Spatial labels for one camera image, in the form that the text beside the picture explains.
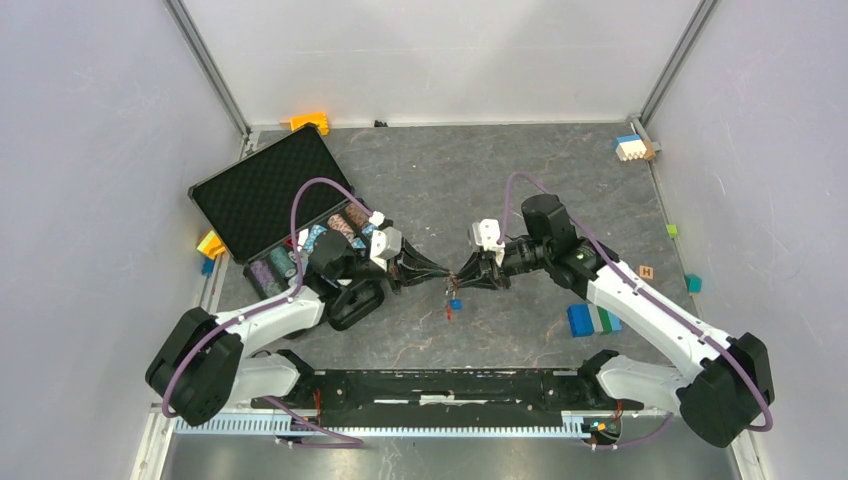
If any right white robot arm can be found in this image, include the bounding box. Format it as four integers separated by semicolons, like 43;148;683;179
453;194;775;448

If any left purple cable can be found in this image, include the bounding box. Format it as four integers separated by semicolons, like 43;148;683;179
160;177;382;419

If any teal cube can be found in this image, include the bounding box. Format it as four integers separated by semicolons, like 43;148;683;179
684;273;702;295

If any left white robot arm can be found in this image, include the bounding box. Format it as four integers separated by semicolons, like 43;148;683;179
145;227;450;426

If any yellow orange brick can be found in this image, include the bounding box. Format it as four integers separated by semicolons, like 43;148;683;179
196;230;227;260

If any wooden letter H cube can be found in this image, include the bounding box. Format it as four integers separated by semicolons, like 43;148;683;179
637;265;655;280

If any keyring with blue red tags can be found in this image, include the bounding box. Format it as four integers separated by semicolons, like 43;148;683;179
445;273;463;322

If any white slotted cable duct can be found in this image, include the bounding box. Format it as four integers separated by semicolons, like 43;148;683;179
175;411;590;440

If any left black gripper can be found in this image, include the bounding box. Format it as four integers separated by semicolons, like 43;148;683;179
336;236;449;295

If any blue green white brick stack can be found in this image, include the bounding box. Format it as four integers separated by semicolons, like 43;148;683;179
566;304;623;338

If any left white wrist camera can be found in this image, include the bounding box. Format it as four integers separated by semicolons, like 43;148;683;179
369;211;403;271

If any small blue block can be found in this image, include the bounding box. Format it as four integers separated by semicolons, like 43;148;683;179
201;258;216;277

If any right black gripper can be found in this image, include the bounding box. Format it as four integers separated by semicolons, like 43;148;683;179
454;238;551;292

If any purple cable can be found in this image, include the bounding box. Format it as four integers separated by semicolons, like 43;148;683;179
501;172;775;433
160;177;382;419

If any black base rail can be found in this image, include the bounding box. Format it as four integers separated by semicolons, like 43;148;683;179
279;350;644;428

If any black poker chip case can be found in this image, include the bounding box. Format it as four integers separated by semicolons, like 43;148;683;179
188;125;376;302

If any blue white brown brick stack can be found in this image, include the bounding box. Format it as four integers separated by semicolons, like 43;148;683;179
615;134;656;162

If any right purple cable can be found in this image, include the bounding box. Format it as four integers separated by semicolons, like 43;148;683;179
501;172;775;433

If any orange toy brick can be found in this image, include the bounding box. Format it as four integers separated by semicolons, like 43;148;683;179
288;111;330;136

